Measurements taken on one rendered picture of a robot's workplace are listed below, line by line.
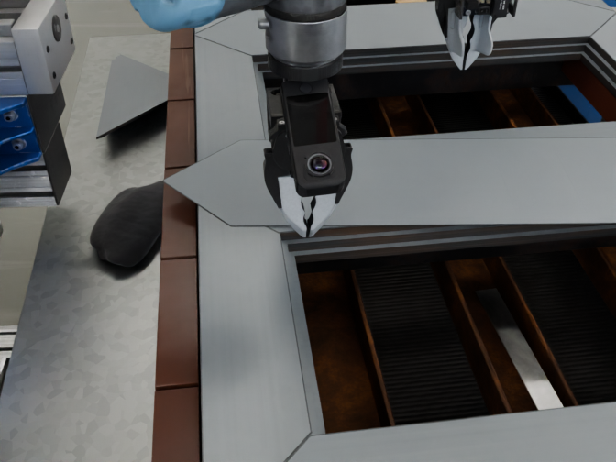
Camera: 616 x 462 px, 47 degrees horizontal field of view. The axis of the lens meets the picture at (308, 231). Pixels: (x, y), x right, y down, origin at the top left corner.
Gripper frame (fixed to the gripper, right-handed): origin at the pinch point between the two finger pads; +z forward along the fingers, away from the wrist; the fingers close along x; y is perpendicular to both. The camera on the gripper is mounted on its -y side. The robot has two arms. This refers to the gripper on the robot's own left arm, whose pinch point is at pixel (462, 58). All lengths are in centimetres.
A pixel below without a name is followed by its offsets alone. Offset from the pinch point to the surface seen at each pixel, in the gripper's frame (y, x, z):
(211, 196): 20.4, -35.3, 5.6
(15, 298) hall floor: -56, -95, 90
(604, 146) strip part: 15.0, 15.3, 6.2
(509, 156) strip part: 15.9, 2.3, 6.1
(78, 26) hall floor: -236, -102, 89
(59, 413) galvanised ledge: 36, -54, 23
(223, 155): 11.8, -33.7, 5.6
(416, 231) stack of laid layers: 27.9, -12.4, 7.2
